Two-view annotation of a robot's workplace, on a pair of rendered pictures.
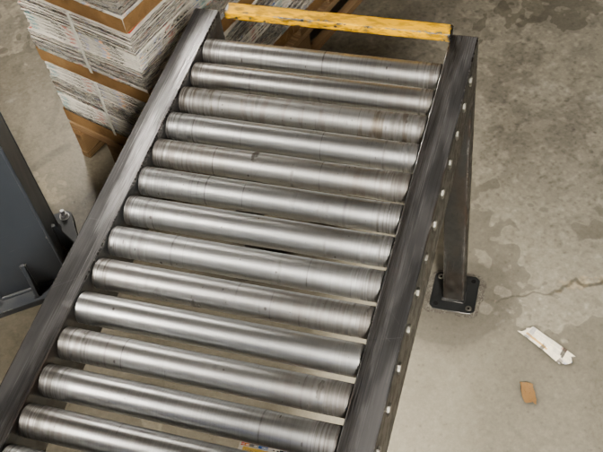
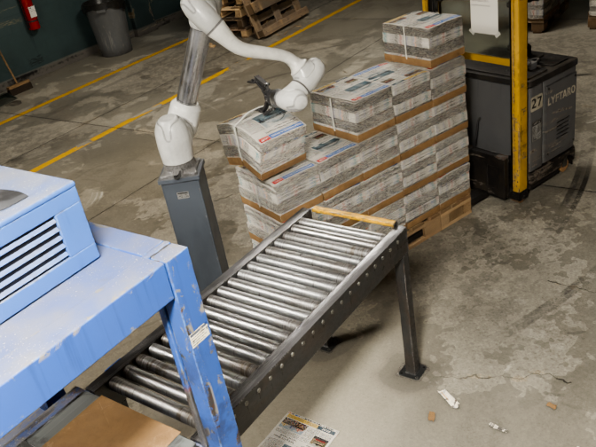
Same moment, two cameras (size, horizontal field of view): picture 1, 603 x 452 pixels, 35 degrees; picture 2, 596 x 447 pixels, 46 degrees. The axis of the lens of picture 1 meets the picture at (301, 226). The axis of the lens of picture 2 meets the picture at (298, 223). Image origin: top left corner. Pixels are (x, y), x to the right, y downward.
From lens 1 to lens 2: 1.51 m
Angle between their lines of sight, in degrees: 26
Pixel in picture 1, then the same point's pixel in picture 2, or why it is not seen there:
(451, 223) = (403, 322)
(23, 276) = not seen: hidden behind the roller
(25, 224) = not seen: hidden behind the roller
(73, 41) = (262, 228)
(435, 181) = (364, 269)
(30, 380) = not seen: hidden behind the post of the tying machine
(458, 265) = (410, 348)
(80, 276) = (223, 280)
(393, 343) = (322, 311)
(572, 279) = (474, 374)
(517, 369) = (430, 406)
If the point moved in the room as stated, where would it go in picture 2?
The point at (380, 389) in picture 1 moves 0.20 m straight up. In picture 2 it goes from (310, 323) to (301, 278)
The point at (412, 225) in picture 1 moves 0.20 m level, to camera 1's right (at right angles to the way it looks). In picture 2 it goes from (348, 280) to (399, 278)
